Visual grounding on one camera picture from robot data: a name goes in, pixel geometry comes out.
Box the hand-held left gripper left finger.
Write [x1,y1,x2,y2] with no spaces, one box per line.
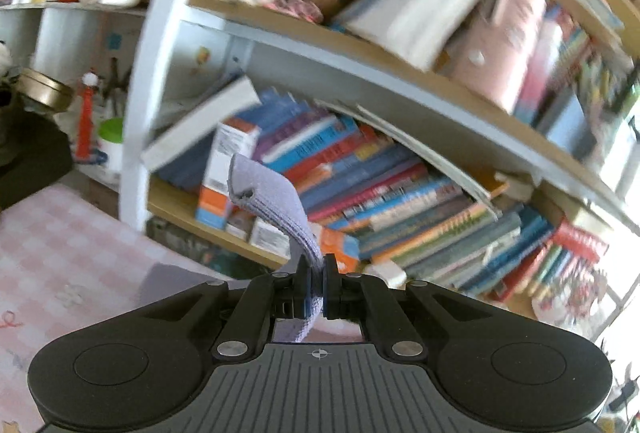
[135,255,313,360]

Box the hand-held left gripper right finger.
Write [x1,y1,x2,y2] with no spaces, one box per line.
[323,254,501,359]

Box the lavender knit top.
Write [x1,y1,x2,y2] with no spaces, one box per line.
[137,153,326,345]

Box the orange white toothpaste box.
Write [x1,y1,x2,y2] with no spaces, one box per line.
[250,218,362,274]

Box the white charger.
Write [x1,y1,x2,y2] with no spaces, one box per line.
[370,263,406,286]

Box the row of colourful books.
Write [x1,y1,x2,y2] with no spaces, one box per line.
[155,88,616,314]

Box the white medicine box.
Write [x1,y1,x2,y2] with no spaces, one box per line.
[195,123,261,229]

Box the white wooden bookshelf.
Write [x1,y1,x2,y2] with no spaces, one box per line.
[0,0,640,329]

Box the colourful flower ornament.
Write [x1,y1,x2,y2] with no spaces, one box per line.
[530,273,607,341]

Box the white jar green lid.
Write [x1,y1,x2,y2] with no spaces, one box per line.
[97,118,126,174]

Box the pink checked printed desk mat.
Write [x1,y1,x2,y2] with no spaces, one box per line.
[0,183,261,433]

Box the large red dictionary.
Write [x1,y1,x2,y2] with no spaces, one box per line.
[550,220,612,266]

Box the red white bottle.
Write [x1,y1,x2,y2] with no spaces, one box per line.
[75,72,101,164]

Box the black box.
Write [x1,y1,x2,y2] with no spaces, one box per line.
[0,113,73,209]

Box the pink case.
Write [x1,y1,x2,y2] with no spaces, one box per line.
[450,0,547,110]

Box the gold round tin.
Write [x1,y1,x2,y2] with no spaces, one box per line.
[15,68,76,114]

